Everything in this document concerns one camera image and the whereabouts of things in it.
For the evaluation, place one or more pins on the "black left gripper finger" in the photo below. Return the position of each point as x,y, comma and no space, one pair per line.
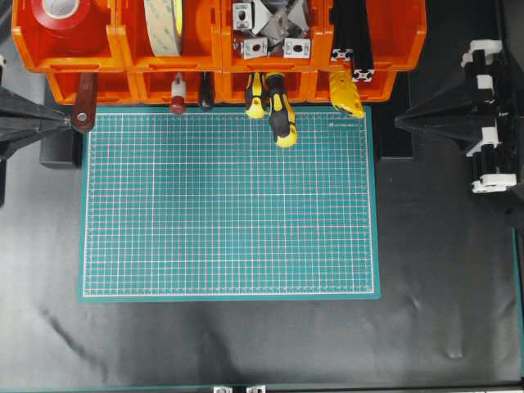
14,105
13,140

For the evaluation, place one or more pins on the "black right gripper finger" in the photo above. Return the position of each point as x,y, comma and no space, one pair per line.
470,134
446,104

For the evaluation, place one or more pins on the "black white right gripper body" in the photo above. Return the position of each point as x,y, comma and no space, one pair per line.
496,107

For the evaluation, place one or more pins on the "red vinyl tape roll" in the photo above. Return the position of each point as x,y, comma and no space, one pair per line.
64,21

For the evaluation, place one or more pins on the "orange container rack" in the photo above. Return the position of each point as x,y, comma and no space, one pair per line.
128,72

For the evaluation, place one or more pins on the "beige double-sided tape roll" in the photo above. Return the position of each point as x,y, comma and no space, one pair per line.
164,19

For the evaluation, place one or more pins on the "black aluminium extrusion front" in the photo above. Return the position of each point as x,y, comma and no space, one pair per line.
359,42

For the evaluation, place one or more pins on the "black aluminium extrusion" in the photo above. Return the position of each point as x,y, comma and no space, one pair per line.
340,17
359,42

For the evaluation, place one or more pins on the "yellow utility knife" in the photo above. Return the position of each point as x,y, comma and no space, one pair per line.
344,94

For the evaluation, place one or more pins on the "black aluminium extrusion rear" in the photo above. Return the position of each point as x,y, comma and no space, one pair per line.
340,17

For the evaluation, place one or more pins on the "large yellow black screwdriver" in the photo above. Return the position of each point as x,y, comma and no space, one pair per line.
282,117

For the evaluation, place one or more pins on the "green cutting mat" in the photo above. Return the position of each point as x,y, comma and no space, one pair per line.
205,207

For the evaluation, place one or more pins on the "small yellow black screwdriver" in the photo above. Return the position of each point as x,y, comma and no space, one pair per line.
255,95

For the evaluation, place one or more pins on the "brown wooden tool handle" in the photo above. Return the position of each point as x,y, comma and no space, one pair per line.
84,111

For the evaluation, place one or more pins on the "red white tool handle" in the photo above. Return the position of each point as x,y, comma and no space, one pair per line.
178,94

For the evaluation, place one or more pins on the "silver corner bracket right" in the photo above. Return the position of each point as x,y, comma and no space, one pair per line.
296,48

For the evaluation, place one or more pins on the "silver corner bracket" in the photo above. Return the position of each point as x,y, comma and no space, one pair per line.
252,48
296,48
242,15

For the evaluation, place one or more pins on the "silver corner bracket left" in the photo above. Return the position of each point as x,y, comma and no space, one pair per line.
252,48

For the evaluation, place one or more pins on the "silver corner bracket top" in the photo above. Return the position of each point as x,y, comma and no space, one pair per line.
242,15

